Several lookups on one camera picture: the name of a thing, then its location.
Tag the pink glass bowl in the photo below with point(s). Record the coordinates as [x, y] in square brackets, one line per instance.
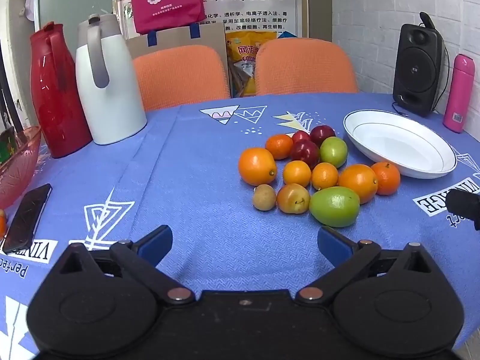
[18, 180]

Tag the white plate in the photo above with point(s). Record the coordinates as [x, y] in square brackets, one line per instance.
[393, 142]

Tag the green packet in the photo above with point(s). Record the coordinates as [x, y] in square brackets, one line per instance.
[7, 146]

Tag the small green apple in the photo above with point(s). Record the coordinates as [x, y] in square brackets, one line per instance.
[333, 152]

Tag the orange chair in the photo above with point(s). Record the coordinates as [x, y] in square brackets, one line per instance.
[303, 67]
[180, 78]

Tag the small orange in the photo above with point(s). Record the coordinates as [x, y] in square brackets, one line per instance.
[297, 173]
[324, 176]

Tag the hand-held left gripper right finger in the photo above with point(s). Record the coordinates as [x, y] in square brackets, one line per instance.
[332, 243]

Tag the pink bottle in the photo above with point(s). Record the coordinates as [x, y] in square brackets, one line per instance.
[459, 90]

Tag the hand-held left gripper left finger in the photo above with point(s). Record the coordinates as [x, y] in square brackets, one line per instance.
[159, 240]

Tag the small red plum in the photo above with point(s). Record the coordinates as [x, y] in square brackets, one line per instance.
[300, 136]

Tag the black smartphone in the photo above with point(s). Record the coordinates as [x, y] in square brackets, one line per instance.
[26, 217]

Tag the yellow red nectarine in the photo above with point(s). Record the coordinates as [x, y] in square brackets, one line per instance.
[293, 198]

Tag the white thermos jug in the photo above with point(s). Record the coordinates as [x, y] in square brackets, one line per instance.
[116, 93]

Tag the brown paper bag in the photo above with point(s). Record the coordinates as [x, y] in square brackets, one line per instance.
[210, 37]

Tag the blue packet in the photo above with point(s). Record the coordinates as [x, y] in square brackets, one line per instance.
[287, 34]

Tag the magenta fabric bag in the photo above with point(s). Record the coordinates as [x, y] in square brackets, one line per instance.
[165, 7]

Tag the red thermos jug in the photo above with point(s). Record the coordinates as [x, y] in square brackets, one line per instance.
[56, 101]

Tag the black speaker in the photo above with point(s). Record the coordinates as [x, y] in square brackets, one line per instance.
[416, 67]

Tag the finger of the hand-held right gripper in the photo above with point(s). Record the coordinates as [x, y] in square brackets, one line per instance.
[465, 206]

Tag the small brown fruit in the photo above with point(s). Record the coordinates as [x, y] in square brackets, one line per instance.
[264, 197]

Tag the yellow snack bag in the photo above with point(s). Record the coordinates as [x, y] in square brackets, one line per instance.
[243, 50]

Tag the large orange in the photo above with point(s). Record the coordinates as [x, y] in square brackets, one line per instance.
[257, 165]

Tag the large green apple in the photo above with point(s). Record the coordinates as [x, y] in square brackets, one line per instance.
[334, 206]

